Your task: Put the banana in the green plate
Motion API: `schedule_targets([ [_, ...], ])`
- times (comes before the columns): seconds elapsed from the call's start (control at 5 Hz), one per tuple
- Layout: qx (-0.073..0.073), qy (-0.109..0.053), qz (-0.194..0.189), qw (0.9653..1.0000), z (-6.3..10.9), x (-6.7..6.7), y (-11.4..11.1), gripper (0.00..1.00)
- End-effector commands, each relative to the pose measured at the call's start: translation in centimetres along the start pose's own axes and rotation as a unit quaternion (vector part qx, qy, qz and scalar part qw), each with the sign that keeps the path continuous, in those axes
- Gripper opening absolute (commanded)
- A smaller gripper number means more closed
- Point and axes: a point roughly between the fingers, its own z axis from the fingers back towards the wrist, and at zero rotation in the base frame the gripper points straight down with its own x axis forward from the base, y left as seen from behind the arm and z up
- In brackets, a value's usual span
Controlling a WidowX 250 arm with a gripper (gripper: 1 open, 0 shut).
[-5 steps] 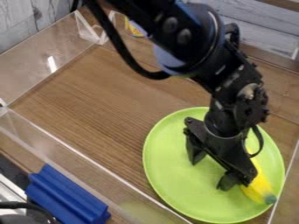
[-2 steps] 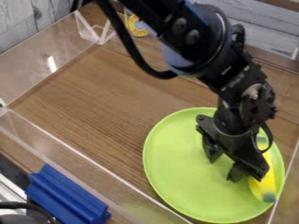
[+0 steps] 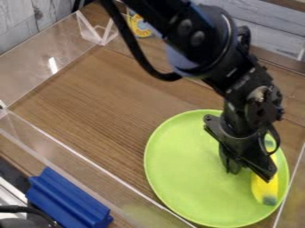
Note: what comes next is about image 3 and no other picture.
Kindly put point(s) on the blue plastic block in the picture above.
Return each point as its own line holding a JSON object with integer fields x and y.
{"x": 73, "y": 208}

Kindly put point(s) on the clear acrylic corner bracket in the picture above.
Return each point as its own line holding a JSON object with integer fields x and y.
{"x": 96, "y": 34}

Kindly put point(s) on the yellow labelled can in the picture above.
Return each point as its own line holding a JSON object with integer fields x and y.
{"x": 136, "y": 24}

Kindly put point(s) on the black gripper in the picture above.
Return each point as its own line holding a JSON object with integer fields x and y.
{"x": 242, "y": 151}

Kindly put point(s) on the yellow toy banana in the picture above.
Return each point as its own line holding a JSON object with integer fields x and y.
{"x": 264, "y": 191}

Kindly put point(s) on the clear acrylic enclosure wall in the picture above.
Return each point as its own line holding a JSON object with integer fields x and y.
{"x": 30, "y": 150}

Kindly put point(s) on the green plate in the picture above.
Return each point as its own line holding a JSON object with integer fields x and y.
{"x": 187, "y": 177}

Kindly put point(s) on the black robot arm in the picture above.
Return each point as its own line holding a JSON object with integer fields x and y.
{"x": 208, "y": 49}

